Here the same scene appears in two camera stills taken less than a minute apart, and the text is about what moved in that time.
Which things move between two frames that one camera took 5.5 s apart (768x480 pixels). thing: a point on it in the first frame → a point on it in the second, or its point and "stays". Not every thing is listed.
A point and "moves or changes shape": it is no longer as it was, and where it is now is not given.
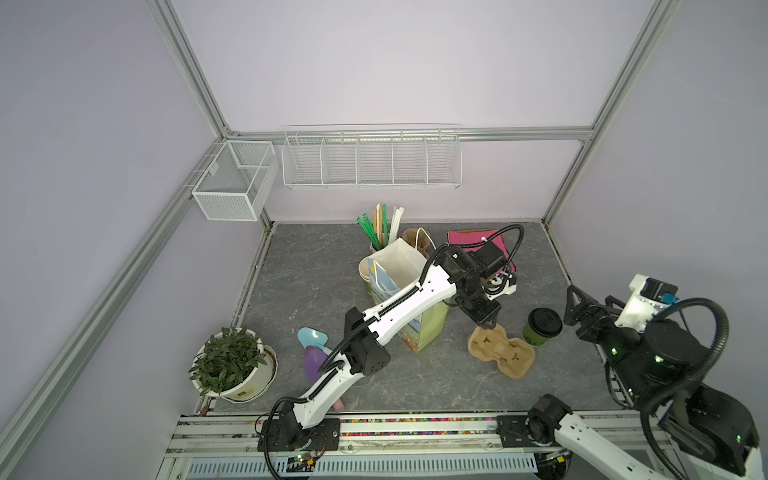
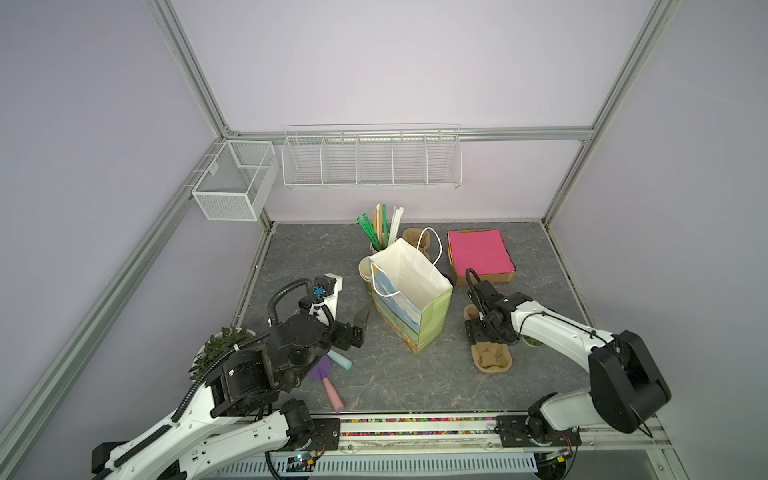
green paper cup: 533,338 stays
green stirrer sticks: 369,230 stays
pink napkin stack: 475,237 stays
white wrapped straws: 395,224 stays
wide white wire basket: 372,157 stays
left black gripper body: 479,306 → 339,336
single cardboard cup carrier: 513,356 moves or changes shape
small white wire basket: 238,183 stays
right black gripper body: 614,345 → 480,330
